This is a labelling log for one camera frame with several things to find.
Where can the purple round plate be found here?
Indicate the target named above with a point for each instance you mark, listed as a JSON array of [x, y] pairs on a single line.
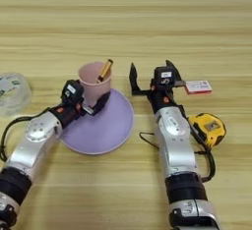
[[105, 132]]

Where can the pink plastic cup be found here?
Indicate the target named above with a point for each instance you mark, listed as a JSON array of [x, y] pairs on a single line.
[[92, 89]]

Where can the clear adhesive tape roll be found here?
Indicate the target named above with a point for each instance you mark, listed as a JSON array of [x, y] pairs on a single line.
[[14, 94]]

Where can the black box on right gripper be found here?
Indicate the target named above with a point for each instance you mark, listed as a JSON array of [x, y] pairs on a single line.
[[164, 75]]

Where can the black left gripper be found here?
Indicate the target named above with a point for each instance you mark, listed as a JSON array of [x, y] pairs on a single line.
[[69, 114]]

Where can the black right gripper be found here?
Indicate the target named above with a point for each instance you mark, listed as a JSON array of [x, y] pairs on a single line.
[[164, 98]]

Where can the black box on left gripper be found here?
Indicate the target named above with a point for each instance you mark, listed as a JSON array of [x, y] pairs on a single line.
[[72, 92]]

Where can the small red white box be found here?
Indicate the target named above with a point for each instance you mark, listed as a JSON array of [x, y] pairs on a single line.
[[198, 87]]

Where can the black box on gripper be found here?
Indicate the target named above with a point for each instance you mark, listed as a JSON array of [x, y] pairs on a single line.
[[164, 75], [72, 92]]

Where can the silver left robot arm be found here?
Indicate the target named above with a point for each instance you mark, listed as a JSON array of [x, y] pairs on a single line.
[[36, 142]]

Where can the yellow black tape measure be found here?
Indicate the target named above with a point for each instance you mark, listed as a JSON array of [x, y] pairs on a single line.
[[206, 129]]

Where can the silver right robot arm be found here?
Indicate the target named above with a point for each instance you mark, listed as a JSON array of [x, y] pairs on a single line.
[[175, 142]]

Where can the brown stick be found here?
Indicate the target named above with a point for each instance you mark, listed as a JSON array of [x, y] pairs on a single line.
[[105, 70]]

